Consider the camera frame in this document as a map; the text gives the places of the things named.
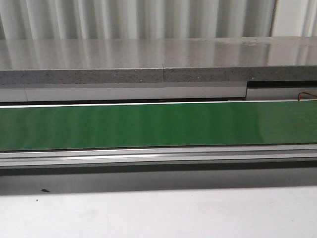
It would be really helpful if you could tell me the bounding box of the red and black wire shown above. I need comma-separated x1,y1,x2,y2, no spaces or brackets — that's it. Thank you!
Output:
298,92,317,102

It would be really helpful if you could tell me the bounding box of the green conveyor belt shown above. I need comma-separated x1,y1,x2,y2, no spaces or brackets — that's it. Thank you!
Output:
0,101,317,151

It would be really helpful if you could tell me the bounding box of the aluminium conveyor frame rail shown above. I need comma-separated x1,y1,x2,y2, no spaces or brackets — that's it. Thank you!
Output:
0,144,317,169

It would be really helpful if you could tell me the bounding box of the white corrugated curtain backdrop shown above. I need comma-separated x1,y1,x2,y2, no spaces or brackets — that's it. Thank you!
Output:
0,0,317,39

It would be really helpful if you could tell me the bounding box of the grey stone counter slab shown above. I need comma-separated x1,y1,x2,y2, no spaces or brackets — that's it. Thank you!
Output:
0,37,317,85

